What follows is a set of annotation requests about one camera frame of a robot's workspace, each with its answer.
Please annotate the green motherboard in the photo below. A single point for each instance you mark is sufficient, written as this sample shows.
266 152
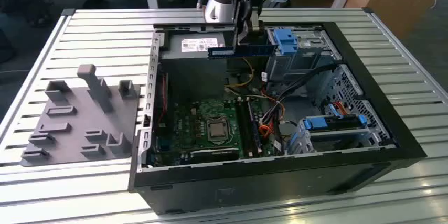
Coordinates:
193 115

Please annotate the black empty RAM slot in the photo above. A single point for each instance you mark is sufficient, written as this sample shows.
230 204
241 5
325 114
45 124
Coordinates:
240 127

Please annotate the black open PC case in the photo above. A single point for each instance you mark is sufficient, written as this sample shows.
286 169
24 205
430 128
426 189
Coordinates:
265 187

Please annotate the black expansion slot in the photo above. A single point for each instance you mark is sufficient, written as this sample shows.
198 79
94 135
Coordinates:
213 152

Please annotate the silver CPU in socket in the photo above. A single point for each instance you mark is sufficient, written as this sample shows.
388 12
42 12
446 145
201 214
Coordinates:
217 130

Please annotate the metal drive cage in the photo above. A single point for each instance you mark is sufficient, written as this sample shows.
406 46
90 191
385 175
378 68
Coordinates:
308 56

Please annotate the grey parts rack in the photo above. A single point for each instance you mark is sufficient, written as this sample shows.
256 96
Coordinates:
80 127

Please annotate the grey power supply unit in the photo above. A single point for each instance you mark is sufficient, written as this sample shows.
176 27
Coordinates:
190 47

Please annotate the blue drive carrier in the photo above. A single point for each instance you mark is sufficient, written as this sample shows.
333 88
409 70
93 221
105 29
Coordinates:
285 41

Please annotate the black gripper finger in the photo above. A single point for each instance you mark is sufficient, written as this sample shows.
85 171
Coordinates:
258 23
241 24

